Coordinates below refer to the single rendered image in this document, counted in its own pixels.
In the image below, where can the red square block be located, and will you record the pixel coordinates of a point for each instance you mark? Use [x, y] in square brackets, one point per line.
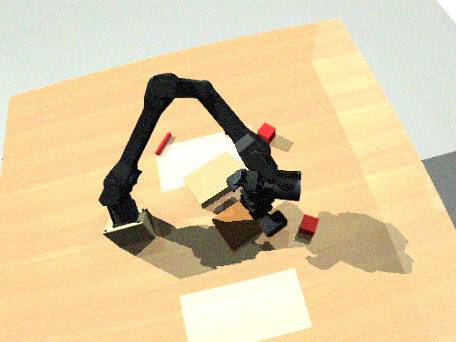
[267, 132]
[308, 225]

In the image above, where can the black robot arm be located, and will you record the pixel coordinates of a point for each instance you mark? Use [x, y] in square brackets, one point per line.
[254, 151]

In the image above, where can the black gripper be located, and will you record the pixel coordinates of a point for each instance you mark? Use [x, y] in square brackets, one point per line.
[260, 209]

